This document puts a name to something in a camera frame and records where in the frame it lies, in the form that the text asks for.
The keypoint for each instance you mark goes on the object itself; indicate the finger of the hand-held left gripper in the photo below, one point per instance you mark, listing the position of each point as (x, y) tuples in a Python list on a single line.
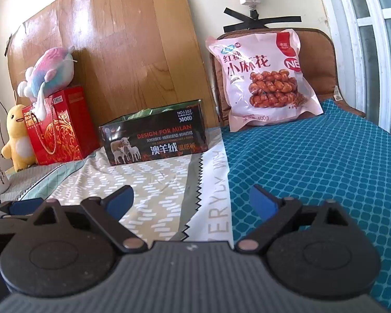
[(24, 207)]

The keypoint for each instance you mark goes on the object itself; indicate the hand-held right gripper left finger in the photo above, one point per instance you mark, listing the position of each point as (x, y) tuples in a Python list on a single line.
[(120, 202)]

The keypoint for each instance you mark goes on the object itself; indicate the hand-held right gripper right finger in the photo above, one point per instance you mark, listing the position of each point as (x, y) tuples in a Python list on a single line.
[(264, 205)]

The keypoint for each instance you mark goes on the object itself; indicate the black box with sheep picture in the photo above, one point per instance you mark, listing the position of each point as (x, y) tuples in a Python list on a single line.
[(156, 137)]

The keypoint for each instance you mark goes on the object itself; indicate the patterned bedsheet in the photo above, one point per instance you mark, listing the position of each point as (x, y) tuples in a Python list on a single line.
[(169, 182)]

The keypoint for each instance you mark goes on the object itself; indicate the teal checked mat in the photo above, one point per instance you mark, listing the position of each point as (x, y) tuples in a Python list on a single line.
[(312, 169)]

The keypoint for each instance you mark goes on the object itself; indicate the yellow plush duck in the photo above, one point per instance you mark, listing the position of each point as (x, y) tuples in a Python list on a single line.
[(18, 137)]

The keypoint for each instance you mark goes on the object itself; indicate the red gift bag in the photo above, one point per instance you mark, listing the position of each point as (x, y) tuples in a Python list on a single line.
[(65, 130)]

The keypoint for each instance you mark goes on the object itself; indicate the pink snack bag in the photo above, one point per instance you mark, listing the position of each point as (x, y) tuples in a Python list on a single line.
[(264, 78)]

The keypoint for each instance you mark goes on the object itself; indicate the pastel plush toy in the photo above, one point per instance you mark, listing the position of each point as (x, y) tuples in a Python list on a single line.
[(52, 68)]

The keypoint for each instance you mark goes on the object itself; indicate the brown cushion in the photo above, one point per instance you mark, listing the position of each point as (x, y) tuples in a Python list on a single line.
[(322, 58)]

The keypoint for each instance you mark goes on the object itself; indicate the wooden board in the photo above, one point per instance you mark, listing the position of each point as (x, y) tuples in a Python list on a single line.
[(133, 39)]

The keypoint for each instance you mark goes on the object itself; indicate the black tape cross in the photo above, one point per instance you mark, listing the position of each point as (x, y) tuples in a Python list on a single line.
[(260, 22)]

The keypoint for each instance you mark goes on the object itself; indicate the white window frame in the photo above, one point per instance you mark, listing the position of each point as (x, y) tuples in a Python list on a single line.
[(355, 39)]

